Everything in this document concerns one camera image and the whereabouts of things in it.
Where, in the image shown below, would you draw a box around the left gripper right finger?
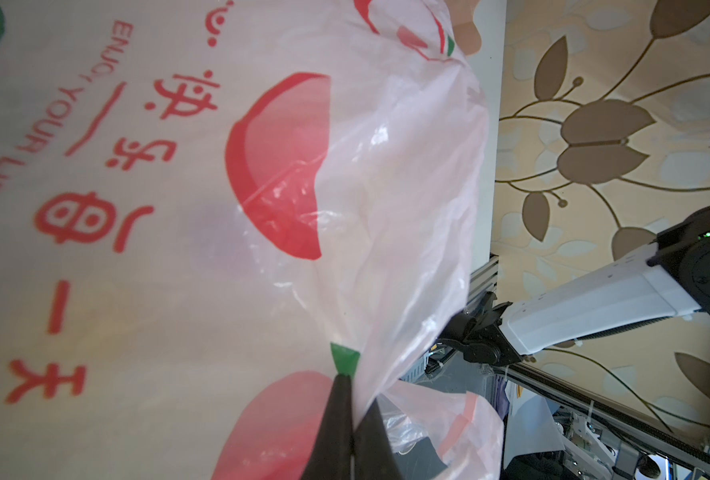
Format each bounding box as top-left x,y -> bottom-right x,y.
353,400 -> 403,480

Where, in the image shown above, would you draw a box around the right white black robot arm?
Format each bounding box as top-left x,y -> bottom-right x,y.
437,207 -> 710,367

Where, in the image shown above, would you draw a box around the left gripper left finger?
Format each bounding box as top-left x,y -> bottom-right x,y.
301,374 -> 353,480

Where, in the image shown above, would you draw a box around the orange fruit plate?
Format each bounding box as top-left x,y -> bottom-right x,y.
445,0 -> 482,56

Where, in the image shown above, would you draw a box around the pink plastic fruit-print bag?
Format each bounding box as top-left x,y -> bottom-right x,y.
0,1 -> 488,479

